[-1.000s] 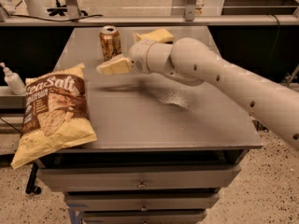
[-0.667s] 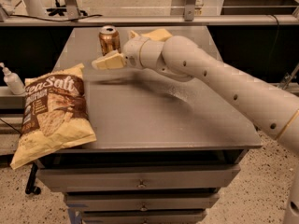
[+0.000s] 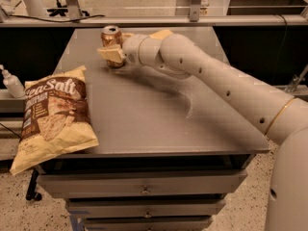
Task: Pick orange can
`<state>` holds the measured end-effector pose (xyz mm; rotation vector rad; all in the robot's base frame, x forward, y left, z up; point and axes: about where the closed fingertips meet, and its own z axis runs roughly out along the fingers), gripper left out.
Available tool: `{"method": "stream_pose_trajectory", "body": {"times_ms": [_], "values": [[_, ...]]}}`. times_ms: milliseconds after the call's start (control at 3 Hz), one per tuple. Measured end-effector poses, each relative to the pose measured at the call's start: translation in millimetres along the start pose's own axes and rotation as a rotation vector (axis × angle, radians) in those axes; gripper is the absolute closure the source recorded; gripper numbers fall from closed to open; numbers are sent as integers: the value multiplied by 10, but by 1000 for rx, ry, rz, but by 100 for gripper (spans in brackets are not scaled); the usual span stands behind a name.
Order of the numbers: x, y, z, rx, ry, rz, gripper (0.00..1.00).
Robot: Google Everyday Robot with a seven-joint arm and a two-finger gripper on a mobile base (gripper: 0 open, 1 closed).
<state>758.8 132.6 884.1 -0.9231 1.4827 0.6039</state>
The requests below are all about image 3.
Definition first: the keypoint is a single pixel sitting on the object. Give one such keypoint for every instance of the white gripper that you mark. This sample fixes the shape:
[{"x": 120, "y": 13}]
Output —
[{"x": 131, "y": 50}]

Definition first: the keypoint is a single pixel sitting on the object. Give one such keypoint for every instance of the orange soda can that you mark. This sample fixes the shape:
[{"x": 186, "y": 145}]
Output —
[{"x": 111, "y": 35}]

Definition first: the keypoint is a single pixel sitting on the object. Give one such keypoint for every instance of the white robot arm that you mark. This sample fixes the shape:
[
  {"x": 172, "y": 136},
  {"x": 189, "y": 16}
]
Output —
[{"x": 280, "y": 116}]

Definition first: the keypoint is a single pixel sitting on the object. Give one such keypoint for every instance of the yellow sponge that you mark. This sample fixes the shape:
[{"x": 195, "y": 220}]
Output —
[{"x": 162, "y": 34}]

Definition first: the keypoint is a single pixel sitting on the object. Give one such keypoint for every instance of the sea salt chips bag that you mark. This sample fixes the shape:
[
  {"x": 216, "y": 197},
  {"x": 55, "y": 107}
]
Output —
[{"x": 56, "y": 119}]

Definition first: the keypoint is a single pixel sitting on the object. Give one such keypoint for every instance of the white pump bottle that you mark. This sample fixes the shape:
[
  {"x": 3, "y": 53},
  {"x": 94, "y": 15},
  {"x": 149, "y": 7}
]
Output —
[{"x": 12, "y": 83}]

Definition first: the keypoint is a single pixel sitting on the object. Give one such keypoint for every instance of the grey top drawer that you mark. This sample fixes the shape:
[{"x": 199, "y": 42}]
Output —
[{"x": 142, "y": 183}]

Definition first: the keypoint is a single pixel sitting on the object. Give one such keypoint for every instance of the grey drawer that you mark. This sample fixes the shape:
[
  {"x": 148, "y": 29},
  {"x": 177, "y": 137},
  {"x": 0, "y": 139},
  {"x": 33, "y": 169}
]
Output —
[
  {"x": 149, "y": 208},
  {"x": 142, "y": 183},
  {"x": 148, "y": 224}
]

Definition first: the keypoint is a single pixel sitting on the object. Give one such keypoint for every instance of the grey middle drawer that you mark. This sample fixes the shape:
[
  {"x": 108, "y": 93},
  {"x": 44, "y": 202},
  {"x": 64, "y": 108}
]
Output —
[{"x": 149, "y": 208}]

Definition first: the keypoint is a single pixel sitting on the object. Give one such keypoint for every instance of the black caster leg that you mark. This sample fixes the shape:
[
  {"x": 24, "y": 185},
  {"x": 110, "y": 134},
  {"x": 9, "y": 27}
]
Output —
[{"x": 31, "y": 193}]

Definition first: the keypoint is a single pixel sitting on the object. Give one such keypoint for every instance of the grey bottom drawer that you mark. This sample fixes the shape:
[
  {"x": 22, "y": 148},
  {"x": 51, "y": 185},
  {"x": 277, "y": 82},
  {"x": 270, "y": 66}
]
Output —
[{"x": 148, "y": 224}]

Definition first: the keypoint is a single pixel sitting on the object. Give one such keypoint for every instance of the grey metal rail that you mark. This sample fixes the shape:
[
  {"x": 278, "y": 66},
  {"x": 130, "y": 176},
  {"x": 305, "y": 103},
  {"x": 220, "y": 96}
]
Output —
[{"x": 158, "y": 22}]

